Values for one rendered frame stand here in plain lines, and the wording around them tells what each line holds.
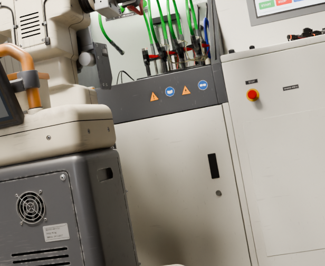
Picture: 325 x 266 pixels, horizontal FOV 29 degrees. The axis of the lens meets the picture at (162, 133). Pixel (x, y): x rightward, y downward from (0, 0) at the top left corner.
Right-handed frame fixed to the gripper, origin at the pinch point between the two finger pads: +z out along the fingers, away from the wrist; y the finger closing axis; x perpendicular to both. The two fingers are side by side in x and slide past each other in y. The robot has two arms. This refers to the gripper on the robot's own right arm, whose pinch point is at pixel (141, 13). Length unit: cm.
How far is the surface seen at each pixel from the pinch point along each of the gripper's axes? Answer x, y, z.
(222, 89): -25.1, -20.4, 31.5
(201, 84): -17.6, -19.2, 27.7
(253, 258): -25, -70, 79
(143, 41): 26, 35, 39
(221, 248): -14, -68, 73
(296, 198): -45, -51, 68
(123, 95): 14.1, -23.0, 20.6
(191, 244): -2, -67, 68
